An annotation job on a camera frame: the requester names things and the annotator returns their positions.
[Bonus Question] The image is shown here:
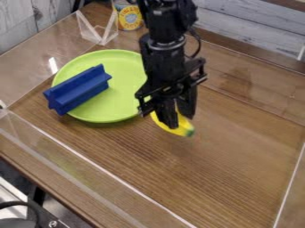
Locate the black cable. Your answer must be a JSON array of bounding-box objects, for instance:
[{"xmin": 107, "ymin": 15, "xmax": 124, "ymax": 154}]
[{"xmin": 0, "ymin": 202, "xmax": 41, "ymax": 228}]

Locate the green plastic plate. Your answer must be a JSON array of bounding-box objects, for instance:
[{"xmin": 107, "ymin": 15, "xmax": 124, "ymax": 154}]
[{"xmin": 50, "ymin": 49, "xmax": 147, "ymax": 124}]

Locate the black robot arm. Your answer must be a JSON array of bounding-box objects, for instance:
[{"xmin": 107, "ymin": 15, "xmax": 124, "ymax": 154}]
[{"xmin": 135, "ymin": 0, "xmax": 207, "ymax": 129}]

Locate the clear acrylic corner bracket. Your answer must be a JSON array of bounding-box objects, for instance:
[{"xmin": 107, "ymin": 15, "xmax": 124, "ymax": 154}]
[{"xmin": 76, "ymin": 10, "xmax": 117, "ymax": 46}]

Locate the blue plastic block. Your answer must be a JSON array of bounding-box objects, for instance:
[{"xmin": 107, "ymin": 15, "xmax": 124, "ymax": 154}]
[{"xmin": 42, "ymin": 64, "xmax": 112, "ymax": 115}]

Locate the yellow toy banana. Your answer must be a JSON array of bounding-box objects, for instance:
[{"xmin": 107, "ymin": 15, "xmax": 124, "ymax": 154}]
[{"xmin": 149, "ymin": 112, "xmax": 195, "ymax": 137}]

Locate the black metal mount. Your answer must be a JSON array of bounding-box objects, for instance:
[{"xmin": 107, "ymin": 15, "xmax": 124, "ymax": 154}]
[{"xmin": 26, "ymin": 207, "xmax": 69, "ymax": 228}]

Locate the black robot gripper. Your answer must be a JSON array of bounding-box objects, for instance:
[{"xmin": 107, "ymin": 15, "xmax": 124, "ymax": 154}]
[{"xmin": 135, "ymin": 34, "xmax": 207, "ymax": 129}]

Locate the clear acrylic front wall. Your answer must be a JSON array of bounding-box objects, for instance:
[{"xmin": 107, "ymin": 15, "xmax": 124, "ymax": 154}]
[{"xmin": 0, "ymin": 110, "xmax": 196, "ymax": 228}]

